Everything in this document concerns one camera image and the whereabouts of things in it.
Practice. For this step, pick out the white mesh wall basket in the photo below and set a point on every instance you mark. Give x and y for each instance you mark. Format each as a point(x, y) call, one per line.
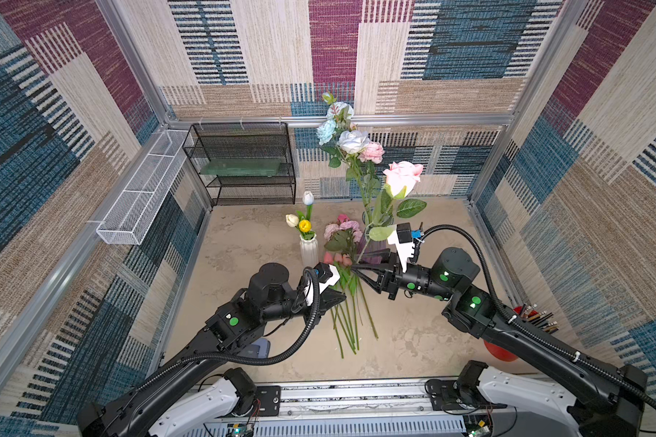
point(129, 219)

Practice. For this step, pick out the green pad on shelf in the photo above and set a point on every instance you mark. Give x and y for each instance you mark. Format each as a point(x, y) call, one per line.
point(242, 168)

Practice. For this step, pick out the yellow tulip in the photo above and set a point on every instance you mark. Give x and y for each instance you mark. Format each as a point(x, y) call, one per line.
point(305, 226)

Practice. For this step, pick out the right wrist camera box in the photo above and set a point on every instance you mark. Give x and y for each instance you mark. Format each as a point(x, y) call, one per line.
point(407, 244)

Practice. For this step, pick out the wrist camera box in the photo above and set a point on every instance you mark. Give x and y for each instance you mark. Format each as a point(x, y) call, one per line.
point(407, 244)
point(327, 275)

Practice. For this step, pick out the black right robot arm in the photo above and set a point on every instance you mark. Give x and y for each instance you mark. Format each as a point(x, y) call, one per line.
point(604, 400)

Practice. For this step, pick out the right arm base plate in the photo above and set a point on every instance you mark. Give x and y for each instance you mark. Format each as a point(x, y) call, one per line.
point(461, 393)

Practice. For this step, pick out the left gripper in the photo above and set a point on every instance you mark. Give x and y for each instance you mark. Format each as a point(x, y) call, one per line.
point(337, 298)

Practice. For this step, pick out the black mesh shelf rack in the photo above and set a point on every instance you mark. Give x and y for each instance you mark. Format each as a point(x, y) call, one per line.
point(232, 141)

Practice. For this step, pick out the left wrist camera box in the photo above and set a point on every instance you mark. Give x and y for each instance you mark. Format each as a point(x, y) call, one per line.
point(327, 275)

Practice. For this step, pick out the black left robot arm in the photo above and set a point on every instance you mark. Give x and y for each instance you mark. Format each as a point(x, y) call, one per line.
point(205, 380)

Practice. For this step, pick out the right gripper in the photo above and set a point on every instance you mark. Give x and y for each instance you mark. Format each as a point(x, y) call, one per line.
point(390, 278)

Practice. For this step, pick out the blue grey small device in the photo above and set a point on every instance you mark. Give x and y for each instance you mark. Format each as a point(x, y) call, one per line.
point(260, 349)

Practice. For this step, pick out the white ribbed vase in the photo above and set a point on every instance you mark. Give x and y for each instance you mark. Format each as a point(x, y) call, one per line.
point(310, 251)

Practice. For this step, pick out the red pencil cup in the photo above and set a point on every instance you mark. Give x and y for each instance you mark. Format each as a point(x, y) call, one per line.
point(528, 313)

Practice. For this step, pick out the purple glass vase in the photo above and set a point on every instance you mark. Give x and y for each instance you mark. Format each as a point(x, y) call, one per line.
point(376, 257)

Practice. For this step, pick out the aluminium front rail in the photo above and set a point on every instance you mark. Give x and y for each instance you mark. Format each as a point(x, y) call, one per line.
point(385, 407)

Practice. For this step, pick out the pink rosebud stem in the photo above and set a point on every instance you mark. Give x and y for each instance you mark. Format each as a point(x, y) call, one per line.
point(386, 198)

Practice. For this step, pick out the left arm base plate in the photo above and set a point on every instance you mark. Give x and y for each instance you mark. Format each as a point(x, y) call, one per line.
point(267, 401)

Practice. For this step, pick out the pink carnation stem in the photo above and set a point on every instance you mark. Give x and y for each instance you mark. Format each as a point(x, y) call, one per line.
point(362, 303)

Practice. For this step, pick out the rose bouquet with leaves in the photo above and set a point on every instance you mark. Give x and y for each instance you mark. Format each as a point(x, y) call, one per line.
point(345, 144)

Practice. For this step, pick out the pale white tulip back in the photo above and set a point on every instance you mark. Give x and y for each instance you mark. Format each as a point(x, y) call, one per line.
point(308, 200)

